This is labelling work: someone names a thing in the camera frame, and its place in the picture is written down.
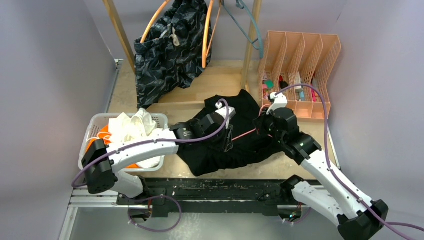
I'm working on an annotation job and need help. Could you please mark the pink thin hanger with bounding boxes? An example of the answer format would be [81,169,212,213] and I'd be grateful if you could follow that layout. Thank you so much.
[232,104,271,141]

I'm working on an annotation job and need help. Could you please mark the black shorts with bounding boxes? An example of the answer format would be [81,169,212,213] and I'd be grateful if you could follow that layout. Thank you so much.
[177,89,282,177]

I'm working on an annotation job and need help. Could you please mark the pink plastic file organizer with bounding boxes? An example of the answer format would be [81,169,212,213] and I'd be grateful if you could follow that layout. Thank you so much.
[258,31,342,122]

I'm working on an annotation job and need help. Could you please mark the orange hanger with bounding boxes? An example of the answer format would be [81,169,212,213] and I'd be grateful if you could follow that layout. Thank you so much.
[201,0,222,69]
[140,0,171,43]

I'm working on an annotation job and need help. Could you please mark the white shorts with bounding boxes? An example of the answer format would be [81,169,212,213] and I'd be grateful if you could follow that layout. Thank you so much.
[103,108,168,173]

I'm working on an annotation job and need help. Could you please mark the orange shorts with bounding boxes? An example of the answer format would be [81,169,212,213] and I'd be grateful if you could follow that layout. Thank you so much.
[79,124,137,169]

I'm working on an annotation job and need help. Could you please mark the grey-blue plastic hanger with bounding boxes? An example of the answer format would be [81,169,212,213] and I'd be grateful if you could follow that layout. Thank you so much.
[220,0,265,60]

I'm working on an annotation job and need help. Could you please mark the white plastic basket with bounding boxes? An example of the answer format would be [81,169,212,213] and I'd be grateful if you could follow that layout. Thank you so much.
[78,112,170,173]

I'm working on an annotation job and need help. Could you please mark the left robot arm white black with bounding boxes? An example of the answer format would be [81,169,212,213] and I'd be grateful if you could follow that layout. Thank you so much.
[78,107,235,205]

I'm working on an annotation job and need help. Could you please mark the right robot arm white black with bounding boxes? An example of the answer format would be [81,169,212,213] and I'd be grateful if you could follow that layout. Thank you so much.
[253,107,389,240]

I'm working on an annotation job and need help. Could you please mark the dark camouflage shorts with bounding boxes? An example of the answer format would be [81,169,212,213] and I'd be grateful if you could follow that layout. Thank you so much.
[134,0,208,109]

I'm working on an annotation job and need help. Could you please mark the pink small bottle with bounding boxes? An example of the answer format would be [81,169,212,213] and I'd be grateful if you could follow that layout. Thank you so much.
[262,84,270,100]

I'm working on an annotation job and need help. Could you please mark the green small item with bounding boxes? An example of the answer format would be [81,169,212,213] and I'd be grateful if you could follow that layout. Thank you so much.
[263,80,274,89]

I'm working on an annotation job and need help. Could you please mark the wooden clothes rack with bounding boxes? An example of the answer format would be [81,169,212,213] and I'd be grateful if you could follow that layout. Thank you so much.
[103,0,264,90]

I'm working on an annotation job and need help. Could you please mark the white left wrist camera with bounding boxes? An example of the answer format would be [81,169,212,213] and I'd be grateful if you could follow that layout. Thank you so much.
[215,102,236,121]

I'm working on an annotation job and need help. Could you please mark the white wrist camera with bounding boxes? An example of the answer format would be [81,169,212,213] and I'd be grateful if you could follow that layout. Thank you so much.
[266,92,288,115]
[215,102,236,121]

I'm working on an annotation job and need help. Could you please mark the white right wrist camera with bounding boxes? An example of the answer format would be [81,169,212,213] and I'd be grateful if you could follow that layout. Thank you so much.
[266,92,288,115]

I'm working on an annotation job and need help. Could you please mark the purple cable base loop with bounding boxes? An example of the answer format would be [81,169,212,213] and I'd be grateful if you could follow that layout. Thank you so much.
[127,194,183,233]

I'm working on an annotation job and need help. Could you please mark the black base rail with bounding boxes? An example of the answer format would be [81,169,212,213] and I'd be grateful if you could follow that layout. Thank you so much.
[117,178,298,217]

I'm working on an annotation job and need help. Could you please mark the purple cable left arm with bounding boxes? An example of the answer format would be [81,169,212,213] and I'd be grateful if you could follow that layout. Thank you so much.
[71,98,231,190]

